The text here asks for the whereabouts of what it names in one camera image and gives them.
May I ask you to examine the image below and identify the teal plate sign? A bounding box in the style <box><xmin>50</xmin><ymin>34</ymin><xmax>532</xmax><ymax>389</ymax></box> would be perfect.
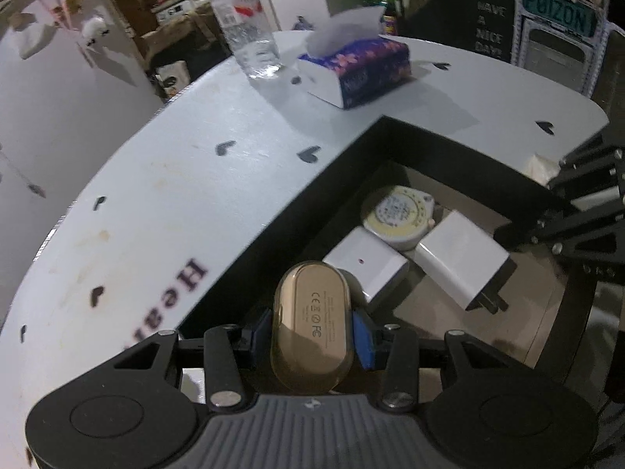
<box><xmin>518</xmin><ymin>0</ymin><xmax>600</xmax><ymax>39</ymax></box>

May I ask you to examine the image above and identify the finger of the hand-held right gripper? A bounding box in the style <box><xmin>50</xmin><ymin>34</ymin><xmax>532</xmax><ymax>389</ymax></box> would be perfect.
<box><xmin>546</xmin><ymin>134</ymin><xmax>625</xmax><ymax>206</ymax></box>
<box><xmin>492</xmin><ymin>202</ymin><xmax>625</xmax><ymax>280</ymax></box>

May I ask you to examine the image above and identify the black cardboard box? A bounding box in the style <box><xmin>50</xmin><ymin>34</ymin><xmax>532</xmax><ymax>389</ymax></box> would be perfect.
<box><xmin>177</xmin><ymin>115</ymin><xmax>606</xmax><ymax>388</ymax></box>

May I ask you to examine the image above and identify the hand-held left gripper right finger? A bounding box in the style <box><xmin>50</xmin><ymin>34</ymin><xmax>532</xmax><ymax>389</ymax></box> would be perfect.
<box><xmin>350</xmin><ymin>304</ymin><xmax>538</xmax><ymax>411</ymax></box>

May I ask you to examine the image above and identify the clear plastic water bottle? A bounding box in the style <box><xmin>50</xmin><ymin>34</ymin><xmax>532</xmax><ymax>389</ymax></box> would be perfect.
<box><xmin>210</xmin><ymin>0</ymin><xmax>284</xmax><ymax>80</ymax></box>

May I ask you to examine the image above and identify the white printed tote bag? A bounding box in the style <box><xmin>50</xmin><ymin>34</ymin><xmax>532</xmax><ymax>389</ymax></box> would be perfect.
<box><xmin>155</xmin><ymin>61</ymin><xmax>192</xmax><ymax>99</ymax></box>

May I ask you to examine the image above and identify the white washing machine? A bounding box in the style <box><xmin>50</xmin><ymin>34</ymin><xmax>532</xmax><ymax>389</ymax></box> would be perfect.
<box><xmin>151</xmin><ymin>0</ymin><xmax>197</xmax><ymax>24</ymax></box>

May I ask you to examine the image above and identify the chair with brown cloth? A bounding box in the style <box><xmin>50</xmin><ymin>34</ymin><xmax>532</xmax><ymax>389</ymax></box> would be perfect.
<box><xmin>141</xmin><ymin>12</ymin><xmax>230</xmax><ymax>72</ymax></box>

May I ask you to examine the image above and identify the small white charger cube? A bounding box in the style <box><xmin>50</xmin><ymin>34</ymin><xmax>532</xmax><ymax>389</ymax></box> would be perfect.
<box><xmin>322</xmin><ymin>226</ymin><xmax>410</xmax><ymax>314</ymax></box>

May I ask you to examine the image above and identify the round cream tape measure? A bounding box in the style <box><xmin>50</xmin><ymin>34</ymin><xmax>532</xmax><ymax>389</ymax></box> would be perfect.
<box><xmin>361</xmin><ymin>186</ymin><xmax>438</xmax><ymax>251</ymax></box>

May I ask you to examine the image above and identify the beige earbud case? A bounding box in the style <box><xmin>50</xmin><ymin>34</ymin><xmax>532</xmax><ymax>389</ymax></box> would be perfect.
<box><xmin>270</xmin><ymin>261</ymin><xmax>356</xmax><ymax>394</ymax></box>

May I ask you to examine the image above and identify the black lettered poster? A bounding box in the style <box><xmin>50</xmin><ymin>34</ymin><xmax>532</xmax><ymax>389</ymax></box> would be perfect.
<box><xmin>400</xmin><ymin>0</ymin><xmax>519</xmax><ymax>63</ymax></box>

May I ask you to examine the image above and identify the purple floral tissue box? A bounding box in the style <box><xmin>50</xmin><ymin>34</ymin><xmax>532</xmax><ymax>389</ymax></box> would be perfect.
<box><xmin>297</xmin><ymin>6</ymin><xmax>414</xmax><ymax>109</ymax></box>

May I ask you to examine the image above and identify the white plush sheep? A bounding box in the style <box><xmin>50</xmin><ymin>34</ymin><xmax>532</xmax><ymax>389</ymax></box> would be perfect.
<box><xmin>79</xmin><ymin>16</ymin><xmax>109</xmax><ymax>48</ymax></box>

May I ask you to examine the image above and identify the hanging white bag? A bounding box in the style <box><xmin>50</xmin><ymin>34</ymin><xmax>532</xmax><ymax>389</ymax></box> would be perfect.
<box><xmin>18</xmin><ymin>23</ymin><xmax>55</xmax><ymax>60</ymax></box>

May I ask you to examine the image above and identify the white charger with prongs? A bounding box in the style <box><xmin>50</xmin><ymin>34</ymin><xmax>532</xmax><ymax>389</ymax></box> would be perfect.
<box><xmin>414</xmin><ymin>210</ymin><xmax>518</xmax><ymax>314</ymax></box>

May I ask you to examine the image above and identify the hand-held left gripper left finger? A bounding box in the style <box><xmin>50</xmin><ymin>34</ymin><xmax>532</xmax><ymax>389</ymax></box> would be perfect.
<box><xmin>88</xmin><ymin>309</ymin><xmax>275</xmax><ymax>411</ymax></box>

